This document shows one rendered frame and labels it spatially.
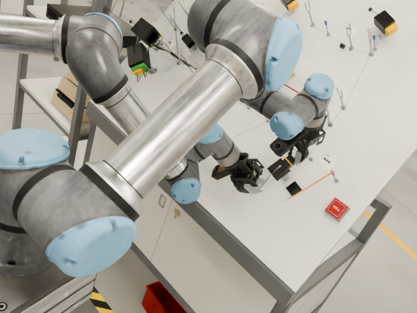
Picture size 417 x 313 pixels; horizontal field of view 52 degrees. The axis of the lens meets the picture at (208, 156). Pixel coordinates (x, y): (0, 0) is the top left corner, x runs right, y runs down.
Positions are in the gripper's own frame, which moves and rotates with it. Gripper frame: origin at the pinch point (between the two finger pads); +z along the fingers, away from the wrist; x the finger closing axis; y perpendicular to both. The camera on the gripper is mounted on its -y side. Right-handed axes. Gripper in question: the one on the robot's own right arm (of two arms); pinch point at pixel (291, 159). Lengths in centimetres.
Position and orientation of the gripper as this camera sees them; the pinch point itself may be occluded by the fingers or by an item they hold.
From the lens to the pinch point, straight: 141.2
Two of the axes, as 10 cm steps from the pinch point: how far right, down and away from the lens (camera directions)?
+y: 8.7, -4.2, 2.7
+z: 0.0, 5.4, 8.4
